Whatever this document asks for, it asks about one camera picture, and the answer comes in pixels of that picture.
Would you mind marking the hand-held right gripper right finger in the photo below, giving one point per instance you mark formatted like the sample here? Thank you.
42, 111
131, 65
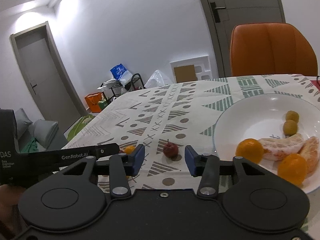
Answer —
190, 161

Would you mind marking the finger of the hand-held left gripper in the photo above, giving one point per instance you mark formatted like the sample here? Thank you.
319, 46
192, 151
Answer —
107, 150

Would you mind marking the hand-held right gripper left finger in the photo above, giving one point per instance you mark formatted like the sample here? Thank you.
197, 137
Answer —
138, 160

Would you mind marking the small orange kumquat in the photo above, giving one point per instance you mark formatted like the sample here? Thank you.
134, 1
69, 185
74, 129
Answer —
129, 150

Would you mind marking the small dark red apple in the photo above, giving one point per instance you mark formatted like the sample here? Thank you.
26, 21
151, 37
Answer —
170, 150

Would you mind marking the orange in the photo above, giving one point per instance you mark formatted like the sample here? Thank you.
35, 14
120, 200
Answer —
250, 151
292, 168

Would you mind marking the white plate with blue rim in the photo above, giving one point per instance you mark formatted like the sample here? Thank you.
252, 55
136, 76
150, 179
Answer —
250, 120

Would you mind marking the peeled pomelo segment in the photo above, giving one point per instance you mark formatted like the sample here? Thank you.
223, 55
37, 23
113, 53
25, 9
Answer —
312, 152
282, 150

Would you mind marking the small green fruit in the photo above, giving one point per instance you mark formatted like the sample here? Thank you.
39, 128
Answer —
292, 116
290, 127

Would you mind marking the person's left forearm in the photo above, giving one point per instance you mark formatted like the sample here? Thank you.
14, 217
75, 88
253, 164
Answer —
8, 200

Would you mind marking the grey sofa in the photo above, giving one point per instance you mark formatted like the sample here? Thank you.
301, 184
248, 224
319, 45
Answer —
42, 132

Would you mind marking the green floor mat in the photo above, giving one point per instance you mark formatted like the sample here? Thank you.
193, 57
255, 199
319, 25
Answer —
80, 126

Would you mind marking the green box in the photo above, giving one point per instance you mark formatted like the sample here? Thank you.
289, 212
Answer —
103, 105

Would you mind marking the orange box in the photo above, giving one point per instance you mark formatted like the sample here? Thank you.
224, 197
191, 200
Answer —
92, 103

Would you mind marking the patterned white green tablecloth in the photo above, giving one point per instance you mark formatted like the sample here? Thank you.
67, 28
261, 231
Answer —
175, 105

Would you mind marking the black metal rack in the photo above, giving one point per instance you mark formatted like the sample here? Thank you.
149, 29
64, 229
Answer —
137, 80

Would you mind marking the blue printed bag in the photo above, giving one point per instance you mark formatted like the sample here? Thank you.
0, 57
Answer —
119, 71

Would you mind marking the white plastic bag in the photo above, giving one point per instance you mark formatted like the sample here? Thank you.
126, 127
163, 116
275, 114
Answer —
157, 78

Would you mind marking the brown cardboard sheet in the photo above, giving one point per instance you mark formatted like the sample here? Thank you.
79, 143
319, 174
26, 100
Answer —
184, 73

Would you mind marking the white foam packaging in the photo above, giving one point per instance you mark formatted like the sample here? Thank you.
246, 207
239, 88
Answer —
206, 67

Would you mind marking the orange leather chair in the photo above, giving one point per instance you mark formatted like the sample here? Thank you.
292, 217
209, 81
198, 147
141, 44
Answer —
270, 50

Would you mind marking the red orange cloth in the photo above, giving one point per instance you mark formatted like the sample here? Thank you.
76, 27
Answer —
316, 85

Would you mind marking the grey door with black lock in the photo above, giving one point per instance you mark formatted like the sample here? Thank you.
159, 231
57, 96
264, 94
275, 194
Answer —
250, 0

